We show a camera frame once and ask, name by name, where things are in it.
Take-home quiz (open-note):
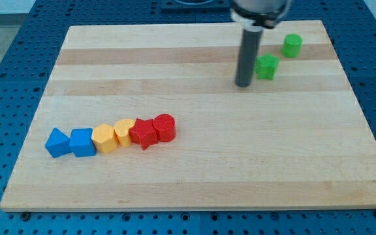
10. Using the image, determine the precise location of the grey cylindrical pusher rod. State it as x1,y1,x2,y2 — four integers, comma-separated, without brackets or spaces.
234,27,263,87

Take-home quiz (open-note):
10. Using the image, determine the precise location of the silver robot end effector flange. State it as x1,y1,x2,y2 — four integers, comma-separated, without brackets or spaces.
230,0,293,29

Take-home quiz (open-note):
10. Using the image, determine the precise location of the green star block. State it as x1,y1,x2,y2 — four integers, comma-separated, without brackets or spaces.
255,53,280,80

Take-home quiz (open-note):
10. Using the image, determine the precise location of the red star block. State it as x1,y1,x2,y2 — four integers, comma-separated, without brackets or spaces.
129,118,159,150

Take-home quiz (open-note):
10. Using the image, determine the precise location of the green cylinder block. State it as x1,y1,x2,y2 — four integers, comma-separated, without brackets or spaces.
281,34,303,58

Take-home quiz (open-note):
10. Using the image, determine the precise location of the red cylinder block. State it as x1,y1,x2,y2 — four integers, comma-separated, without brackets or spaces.
153,114,176,142

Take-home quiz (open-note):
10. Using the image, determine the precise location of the wooden board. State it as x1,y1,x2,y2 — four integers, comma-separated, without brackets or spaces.
0,20,376,212

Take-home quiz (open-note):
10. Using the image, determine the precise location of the yellow heart block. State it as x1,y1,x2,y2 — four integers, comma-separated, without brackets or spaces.
114,119,135,148

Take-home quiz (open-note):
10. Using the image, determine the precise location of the yellow hexagon block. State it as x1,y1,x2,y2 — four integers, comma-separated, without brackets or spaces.
91,124,119,153

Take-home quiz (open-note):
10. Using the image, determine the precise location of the blue cube block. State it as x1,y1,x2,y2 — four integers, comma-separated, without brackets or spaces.
69,128,97,157

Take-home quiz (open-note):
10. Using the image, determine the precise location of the blue triangle block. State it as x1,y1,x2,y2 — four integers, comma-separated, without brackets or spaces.
45,128,72,158

